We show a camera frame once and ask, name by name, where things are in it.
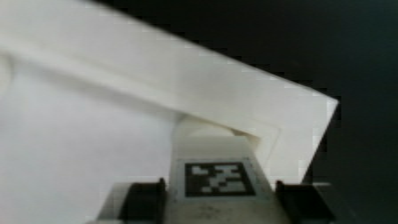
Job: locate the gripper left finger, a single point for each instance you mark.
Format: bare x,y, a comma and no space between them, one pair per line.
133,204

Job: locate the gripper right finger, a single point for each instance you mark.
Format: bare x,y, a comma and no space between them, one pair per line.
309,203

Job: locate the white leg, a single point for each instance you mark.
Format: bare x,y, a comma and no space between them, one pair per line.
218,190

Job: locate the white square tabletop part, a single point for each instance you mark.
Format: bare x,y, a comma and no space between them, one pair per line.
103,80

